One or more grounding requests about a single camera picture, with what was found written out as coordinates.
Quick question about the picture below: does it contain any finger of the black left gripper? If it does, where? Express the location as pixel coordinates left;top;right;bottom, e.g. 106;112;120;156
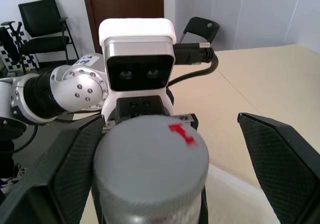
90;181;104;224
199;185;210;224

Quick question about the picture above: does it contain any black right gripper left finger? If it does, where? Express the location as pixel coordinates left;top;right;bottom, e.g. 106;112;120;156
0;115;105;224

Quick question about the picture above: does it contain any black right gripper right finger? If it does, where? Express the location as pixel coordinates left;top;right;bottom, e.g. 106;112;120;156
236;112;320;224

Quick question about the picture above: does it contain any grey cylindrical can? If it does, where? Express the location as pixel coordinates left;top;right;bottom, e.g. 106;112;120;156
92;115;210;224

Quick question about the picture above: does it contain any white box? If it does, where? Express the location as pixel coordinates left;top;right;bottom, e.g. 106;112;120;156
206;163;285;224

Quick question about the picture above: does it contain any black white sneaker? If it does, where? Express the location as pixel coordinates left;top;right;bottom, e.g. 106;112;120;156
0;163;29;195

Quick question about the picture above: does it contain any silver black robot torso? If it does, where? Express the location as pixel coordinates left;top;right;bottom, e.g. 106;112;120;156
0;116;28;145

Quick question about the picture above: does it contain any black folding chair back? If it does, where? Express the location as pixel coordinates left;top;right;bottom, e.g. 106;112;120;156
176;16;221;45

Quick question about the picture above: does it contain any brown wooden door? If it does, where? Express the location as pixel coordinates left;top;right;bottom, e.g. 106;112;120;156
81;0;165;55

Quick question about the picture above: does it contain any black armchair with mesh back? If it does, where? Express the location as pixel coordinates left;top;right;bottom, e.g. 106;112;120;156
17;0;80;72

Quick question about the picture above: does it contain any black white checkerboard panel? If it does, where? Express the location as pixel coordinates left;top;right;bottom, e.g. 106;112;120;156
0;25;40;72

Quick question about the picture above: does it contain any black office chair armrest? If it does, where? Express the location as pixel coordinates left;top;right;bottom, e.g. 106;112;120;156
0;20;24;71

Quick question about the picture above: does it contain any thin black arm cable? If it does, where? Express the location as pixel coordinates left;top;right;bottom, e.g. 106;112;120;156
12;110;83;155

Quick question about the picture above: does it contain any black camera cable with plug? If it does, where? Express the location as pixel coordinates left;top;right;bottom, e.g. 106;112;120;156
166;41;220;88

